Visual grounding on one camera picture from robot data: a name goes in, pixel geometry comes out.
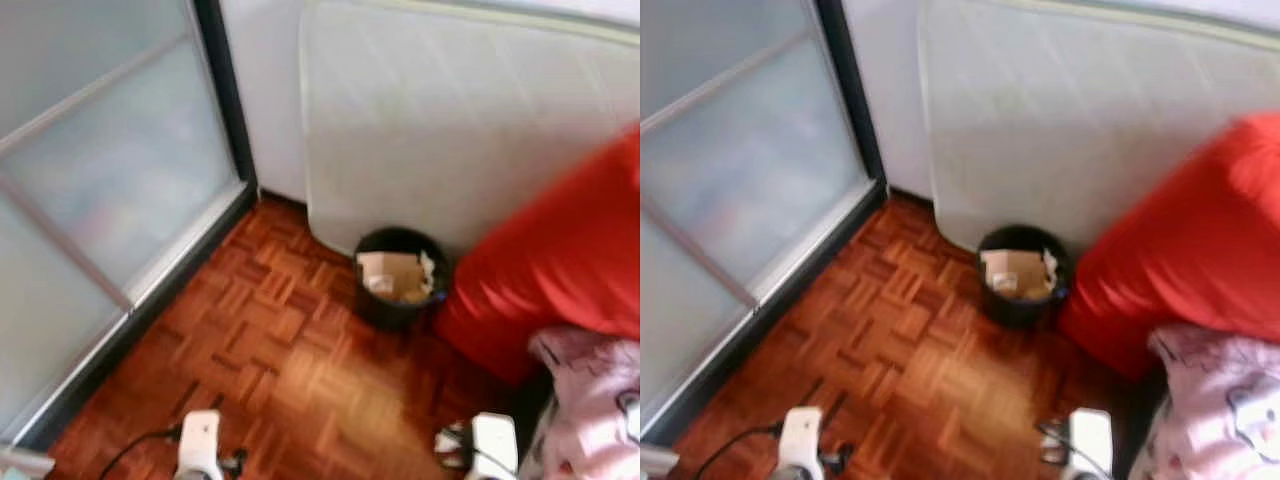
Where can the pink cartoon print quilt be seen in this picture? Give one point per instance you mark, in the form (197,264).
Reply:
(1210,400)
(590,400)

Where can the frosted glass wardrobe door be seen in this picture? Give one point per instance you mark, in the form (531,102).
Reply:
(740,180)
(100,180)

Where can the red duvet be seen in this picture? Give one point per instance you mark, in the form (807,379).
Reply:
(560,250)
(1180,250)

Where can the white tissue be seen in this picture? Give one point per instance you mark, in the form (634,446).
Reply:
(428,270)
(1050,267)

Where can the dark wooden baseboard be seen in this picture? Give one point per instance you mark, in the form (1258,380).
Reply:
(280,200)
(908,196)

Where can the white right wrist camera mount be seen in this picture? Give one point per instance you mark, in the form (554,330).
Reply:
(1090,442)
(495,445)

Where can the white quilted green-edged mattress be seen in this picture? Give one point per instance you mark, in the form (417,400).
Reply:
(1070,120)
(450,120)

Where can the black wardrobe frame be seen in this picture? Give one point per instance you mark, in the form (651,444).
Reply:
(225,100)
(850,100)

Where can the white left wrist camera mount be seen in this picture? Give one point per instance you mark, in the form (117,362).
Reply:
(802,442)
(198,445)

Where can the brown cardboard piece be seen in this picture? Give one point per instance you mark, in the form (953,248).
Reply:
(1015,270)
(390,270)

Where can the black round trash bin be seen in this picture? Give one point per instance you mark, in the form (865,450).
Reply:
(395,315)
(1020,312)

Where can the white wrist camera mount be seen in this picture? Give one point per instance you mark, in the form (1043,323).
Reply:
(1090,442)
(802,442)
(495,445)
(198,445)

